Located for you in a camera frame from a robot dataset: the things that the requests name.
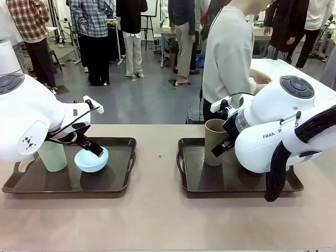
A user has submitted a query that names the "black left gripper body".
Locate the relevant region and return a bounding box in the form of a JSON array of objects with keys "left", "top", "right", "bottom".
[{"left": 48, "top": 122, "right": 92, "bottom": 148}]

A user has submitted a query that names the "person in dark trousers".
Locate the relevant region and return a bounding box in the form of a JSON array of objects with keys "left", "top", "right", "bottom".
[{"left": 188, "top": 0, "right": 211, "bottom": 76}]

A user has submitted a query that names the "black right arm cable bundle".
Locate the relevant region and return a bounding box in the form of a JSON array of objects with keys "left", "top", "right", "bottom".
[{"left": 264, "top": 104, "right": 336, "bottom": 203}]

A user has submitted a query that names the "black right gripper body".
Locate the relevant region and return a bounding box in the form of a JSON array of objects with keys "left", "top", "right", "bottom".
[{"left": 222, "top": 112, "right": 241, "bottom": 144}]

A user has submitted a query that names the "white cylindrical appliance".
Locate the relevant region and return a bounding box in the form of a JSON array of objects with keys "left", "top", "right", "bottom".
[{"left": 0, "top": 39, "right": 22, "bottom": 76}]

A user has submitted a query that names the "person in blue plaid shirt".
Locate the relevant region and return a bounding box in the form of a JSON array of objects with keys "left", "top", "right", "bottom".
[{"left": 68, "top": 0, "right": 117, "bottom": 87}]

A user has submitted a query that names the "person in khaki trousers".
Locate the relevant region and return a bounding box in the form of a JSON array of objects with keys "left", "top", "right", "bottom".
[{"left": 167, "top": 0, "right": 197, "bottom": 85}]

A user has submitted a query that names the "pale green cup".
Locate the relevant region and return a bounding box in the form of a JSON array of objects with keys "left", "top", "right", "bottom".
[{"left": 37, "top": 140, "right": 68, "bottom": 173}]

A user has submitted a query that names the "black step stool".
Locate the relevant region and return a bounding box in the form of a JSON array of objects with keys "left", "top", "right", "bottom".
[{"left": 46, "top": 48, "right": 64, "bottom": 74}]

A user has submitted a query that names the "person in pale T-shirt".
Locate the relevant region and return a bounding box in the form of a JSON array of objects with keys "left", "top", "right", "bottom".
[{"left": 201, "top": 0, "right": 272, "bottom": 124}]

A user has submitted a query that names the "white side table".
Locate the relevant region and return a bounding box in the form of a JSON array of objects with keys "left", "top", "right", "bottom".
[{"left": 250, "top": 58, "right": 336, "bottom": 93}]

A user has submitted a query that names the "light blue bowl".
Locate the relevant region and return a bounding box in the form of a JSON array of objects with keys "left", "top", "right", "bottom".
[{"left": 74, "top": 146, "right": 110, "bottom": 173}]

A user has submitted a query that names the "person in black top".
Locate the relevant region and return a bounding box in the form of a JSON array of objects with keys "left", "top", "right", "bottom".
[{"left": 115, "top": 0, "right": 149, "bottom": 78}]

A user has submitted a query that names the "person in white shirt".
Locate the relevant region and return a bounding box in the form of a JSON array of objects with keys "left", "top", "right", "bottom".
[{"left": 296, "top": 0, "right": 334, "bottom": 70}]

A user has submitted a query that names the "person in red plaid shirt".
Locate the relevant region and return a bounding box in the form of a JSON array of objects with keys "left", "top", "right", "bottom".
[{"left": 5, "top": 0, "right": 58, "bottom": 92}]

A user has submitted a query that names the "blue plastic bag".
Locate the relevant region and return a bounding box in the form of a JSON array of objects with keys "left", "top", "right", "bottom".
[{"left": 196, "top": 53, "right": 207, "bottom": 69}]

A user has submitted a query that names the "person in dark coat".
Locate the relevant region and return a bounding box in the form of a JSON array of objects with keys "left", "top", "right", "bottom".
[{"left": 263, "top": 0, "right": 311, "bottom": 64}]

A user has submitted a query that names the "grey plastic stool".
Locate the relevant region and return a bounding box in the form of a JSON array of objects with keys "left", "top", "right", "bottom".
[{"left": 186, "top": 108, "right": 205, "bottom": 124}]

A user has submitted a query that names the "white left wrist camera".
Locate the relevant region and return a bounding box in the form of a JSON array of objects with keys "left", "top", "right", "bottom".
[{"left": 83, "top": 95, "right": 104, "bottom": 114}]

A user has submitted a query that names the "dark brown serving tray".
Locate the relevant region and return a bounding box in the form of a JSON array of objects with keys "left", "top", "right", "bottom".
[
  {"left": 176, "top": 138, "right": 305, "bottom": 194},
  {"left": 2, "top": 136, "right": 137, "bottom": 194}
]

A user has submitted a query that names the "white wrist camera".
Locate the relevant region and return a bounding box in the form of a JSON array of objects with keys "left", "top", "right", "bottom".
[
  {"left": 210, "top": 96, "right": 232, "bottom": 113},
  {"left": 83, "top": 95, "right": 104, "bottom": 114}
]

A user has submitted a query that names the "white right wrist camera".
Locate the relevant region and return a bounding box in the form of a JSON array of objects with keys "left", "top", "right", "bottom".
[{"left": 210, "top": 96, "right": 232, "bottom": 113}]

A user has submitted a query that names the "brown cup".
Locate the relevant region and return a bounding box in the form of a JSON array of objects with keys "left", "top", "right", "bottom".
[{"left": 204, "top": 118, "right": 230, "bottom": 167}]

